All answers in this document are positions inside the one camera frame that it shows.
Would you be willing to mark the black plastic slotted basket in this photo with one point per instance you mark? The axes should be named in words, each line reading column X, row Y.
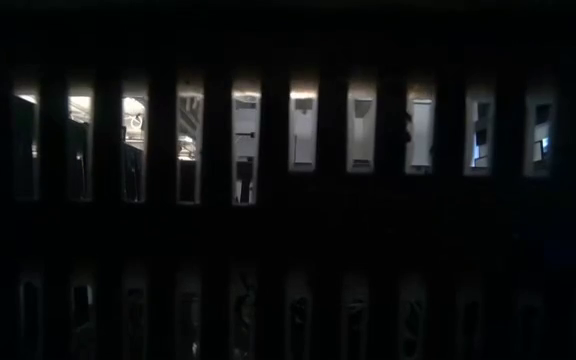
column 288, row 225

